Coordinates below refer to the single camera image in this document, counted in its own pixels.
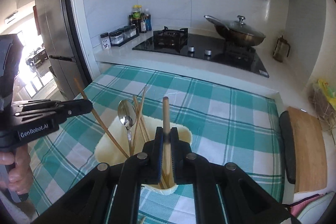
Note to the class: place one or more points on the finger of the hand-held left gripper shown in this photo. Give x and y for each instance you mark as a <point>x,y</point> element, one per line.
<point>65,103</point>
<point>71,112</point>

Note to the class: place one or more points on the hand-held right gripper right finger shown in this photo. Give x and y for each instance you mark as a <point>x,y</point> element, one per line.
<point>181,161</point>

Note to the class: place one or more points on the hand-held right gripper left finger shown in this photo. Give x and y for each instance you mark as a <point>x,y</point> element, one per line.
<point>158,161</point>

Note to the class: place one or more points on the cream plastic utensil holder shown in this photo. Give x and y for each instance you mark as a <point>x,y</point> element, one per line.
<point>181,134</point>

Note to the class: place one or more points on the large steel spoon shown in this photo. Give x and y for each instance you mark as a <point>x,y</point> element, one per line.
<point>126,113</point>

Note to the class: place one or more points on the person's left hand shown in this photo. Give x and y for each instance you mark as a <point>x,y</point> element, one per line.
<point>22,172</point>

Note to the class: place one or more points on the teal checked tablecloth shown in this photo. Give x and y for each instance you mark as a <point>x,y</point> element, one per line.
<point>218,119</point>

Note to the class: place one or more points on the white label spice jar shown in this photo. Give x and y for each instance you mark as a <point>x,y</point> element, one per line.
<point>105,41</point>

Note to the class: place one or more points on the grey refrigerator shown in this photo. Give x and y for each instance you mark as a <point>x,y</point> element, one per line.
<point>51,16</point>

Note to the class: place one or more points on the hanging red cloth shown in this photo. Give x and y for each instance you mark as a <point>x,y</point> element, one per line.
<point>36,19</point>

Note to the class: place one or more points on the rack of glass spice jars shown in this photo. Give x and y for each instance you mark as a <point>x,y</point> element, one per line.
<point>123,35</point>

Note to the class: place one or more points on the dark soy sauce bottle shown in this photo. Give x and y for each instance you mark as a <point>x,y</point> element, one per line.
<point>132,23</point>

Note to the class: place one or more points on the black board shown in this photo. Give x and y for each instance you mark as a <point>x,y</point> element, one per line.
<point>286,148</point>

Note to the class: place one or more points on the black glass gas cooktop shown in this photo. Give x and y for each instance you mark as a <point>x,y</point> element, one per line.
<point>210,58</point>

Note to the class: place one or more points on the dark vinegar bottle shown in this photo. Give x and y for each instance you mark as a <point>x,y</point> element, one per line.
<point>143,24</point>

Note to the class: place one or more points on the yellow cap oil bottle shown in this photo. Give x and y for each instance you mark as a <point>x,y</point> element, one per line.
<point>136,15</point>

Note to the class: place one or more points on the blue label bottle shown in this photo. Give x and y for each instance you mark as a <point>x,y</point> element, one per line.
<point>148,20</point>

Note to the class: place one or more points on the wooden cutting board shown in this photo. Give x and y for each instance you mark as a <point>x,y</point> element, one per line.
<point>308,150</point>

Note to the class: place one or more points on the pink cloth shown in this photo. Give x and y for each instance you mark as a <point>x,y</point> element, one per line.
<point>302,205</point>

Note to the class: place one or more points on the dark metal wok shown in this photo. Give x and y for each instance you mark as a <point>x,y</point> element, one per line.
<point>246,39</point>

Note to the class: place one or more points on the glass wok lid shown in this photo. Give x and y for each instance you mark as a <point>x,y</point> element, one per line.
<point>236,26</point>

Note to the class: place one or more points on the black door frame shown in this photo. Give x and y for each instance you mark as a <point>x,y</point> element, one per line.
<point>76,16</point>

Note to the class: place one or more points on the glass jar with metal frame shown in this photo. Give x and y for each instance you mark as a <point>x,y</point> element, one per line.
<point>281,49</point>

